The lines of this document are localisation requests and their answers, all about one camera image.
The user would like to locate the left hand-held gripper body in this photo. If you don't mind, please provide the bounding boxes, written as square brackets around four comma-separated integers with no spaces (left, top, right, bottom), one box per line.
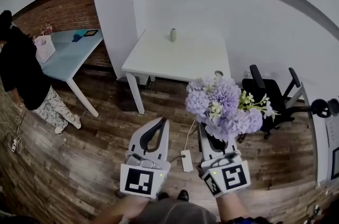
[119,150,172,201]

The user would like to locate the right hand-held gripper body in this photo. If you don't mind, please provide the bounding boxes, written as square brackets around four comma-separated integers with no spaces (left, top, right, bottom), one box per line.
[196,150,252,197]

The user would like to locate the person's grey shorts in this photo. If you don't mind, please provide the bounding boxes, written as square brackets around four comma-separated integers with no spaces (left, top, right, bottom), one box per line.
[136,198,218,224]

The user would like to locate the black office chair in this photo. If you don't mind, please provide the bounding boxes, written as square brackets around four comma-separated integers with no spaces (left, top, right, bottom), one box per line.
[237,64,310,143]

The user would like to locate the red figurines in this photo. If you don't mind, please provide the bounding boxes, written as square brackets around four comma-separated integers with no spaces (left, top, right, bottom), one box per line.
[42,21,53,35]

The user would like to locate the purple flowers bouquet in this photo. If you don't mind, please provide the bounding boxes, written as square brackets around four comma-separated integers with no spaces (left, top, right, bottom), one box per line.
[184,76,281,142]

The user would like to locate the person's right forearm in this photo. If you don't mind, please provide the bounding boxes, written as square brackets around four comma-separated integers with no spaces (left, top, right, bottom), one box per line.
[215,191,253,224]

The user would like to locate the person's left forearm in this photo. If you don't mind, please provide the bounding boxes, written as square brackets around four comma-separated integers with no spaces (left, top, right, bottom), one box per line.
[97,194,159,224]

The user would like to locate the light blue table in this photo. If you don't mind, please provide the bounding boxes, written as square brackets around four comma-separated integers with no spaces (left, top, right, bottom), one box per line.
[33,28,104,118]

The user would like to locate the white power cable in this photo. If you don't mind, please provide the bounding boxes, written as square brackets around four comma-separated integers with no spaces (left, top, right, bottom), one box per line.
[184,118,197,151]

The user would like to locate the tangled floor cables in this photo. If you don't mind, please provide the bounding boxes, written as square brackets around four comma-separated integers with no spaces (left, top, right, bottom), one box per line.
[0,107,28,156]

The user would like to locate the black headphones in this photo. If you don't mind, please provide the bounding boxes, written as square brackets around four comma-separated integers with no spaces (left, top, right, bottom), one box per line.
[310,97,339,119]

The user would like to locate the white square table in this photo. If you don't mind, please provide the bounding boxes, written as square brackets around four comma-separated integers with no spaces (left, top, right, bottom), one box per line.
[121,28,231,115]

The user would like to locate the white perforated basket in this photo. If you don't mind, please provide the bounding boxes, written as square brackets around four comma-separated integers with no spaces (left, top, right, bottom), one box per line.
[33,34,56,64]

